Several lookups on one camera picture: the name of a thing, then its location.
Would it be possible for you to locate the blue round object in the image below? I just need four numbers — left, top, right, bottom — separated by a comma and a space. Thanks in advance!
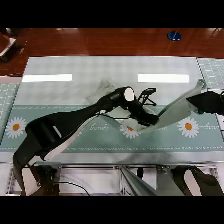
166, 30, 183, 42

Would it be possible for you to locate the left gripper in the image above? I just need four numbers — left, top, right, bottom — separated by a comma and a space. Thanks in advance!
131, 100, 160, 127

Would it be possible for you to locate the black cable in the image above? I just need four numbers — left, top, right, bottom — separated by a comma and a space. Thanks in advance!
58, 180, 92, 197

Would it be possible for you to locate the pale grey garment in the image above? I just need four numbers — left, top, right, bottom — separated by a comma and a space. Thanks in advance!
87, 78, 208, 135

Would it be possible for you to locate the silver frame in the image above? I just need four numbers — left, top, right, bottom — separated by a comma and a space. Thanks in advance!
0, 161, 224, 197

